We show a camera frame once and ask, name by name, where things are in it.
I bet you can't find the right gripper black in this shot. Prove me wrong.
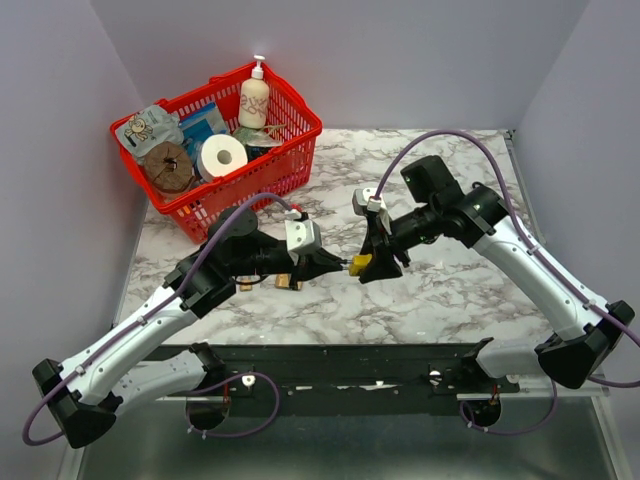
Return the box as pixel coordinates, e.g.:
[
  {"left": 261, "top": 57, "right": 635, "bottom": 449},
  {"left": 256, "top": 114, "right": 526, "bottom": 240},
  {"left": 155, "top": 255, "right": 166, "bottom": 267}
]
[{"left": 355, "top": 201, "right": 441, "bottom": 284}]

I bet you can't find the yellow padlock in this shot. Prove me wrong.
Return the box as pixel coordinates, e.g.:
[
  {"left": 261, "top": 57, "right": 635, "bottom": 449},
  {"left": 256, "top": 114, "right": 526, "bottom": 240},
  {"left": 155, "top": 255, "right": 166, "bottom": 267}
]
[{"left": 347, "top": 254, "right": 373, "bottom": 277}]

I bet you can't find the large brass padlock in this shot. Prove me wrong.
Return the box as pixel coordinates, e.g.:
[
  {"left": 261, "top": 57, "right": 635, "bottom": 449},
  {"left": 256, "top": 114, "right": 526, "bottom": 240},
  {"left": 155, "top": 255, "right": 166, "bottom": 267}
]
[{"left": 274, "top": 274, "right": 303, "bottom": 291}]

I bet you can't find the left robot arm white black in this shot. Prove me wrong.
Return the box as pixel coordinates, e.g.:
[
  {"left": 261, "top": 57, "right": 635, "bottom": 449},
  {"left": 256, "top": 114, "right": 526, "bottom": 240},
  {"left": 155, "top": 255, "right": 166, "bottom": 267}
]
[{"left": 32, "top": 204, "right": 345, "bottom": 449}]

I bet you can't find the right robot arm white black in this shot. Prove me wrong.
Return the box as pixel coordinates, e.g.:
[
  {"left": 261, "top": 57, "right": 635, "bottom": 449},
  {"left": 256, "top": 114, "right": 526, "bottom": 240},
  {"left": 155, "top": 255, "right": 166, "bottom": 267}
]
[{"left": 350, "top": 156, "right": 635, "bottom": 392}]

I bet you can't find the red plastic basket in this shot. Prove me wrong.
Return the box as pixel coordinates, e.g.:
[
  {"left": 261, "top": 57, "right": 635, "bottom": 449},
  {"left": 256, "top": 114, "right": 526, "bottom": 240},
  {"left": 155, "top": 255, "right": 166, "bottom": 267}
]
[{"left": 118, "top": 63, "right": 323, "bottom": 244}]

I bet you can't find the green patterned packet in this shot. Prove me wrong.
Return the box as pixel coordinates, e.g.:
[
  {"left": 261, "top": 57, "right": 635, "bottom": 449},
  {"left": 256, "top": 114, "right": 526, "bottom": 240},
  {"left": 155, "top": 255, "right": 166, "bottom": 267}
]
[{"left": 232, "top": 124, "right": 284, "bottom": 148}]

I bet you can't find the white toilet paper roll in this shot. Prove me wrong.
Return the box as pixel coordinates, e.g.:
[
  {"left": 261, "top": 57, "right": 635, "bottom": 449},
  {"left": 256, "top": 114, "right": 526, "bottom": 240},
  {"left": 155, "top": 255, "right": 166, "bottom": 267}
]
[{"left": 196, "top": 134, "right": 248, "bottom": 182}]

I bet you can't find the brown tape roll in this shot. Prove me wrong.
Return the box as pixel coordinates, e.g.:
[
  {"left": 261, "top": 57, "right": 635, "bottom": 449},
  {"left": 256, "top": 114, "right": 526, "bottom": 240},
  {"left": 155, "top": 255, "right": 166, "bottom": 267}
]
[{"left": 143, "top": 141, "right": 195, "bottom": 196}]

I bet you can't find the blue plastic package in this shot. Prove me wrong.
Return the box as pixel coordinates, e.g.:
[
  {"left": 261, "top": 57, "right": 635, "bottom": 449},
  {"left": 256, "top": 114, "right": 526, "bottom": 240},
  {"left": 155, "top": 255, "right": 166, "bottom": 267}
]
[{"left": 179, "top": 102, "right": 230, "bottom": 146}]

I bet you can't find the cream lotion pump bottle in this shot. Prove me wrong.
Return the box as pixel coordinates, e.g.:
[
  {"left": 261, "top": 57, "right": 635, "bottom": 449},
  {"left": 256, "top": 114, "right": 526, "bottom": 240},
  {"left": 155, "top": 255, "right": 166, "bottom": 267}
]
[{"left": 238, "top": 55, "right": 270, "bottom": 129}]

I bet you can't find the grey cartoon pouch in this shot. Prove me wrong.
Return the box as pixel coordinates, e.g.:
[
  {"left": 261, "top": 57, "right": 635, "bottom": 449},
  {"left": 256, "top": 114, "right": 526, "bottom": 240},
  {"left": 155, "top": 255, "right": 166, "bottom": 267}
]
[{"left": 115, "top": 105, "right": 184, "bottom": 158}]

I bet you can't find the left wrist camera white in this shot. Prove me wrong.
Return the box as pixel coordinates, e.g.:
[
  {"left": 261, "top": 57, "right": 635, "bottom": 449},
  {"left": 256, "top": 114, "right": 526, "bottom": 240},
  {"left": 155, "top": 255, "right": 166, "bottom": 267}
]
[{"left": 284, "top": 209, "right": 322, "bottom": 260}]

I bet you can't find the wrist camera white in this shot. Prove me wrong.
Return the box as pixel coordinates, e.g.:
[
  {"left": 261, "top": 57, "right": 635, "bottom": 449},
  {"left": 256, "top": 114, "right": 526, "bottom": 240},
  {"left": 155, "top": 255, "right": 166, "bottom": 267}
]
[
  {"left": 284, "top": 209, "right": 322, "bottom": 260},
  {"left": 352, "top": 188, "right": 391, "bottom": 229}
]

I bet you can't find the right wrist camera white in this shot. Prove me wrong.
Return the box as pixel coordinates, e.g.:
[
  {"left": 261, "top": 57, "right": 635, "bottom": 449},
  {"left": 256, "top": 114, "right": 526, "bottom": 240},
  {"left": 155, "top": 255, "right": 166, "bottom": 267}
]
[{"left": 352, "top": 188, "right": 391, "bottom": 229}]

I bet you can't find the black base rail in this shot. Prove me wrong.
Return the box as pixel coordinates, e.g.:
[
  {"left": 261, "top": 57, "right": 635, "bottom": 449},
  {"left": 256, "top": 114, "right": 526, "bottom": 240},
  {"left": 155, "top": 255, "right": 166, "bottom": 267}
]
[{"left": 144, "top": 339, "right": 521, "bottom": 416}]

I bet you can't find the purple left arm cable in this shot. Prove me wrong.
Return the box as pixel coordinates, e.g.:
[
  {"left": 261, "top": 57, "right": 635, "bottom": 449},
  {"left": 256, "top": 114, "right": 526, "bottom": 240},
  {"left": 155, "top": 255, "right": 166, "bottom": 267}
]
[{"left": 22, "top": 192, "right": 296, "bottom": 446}]

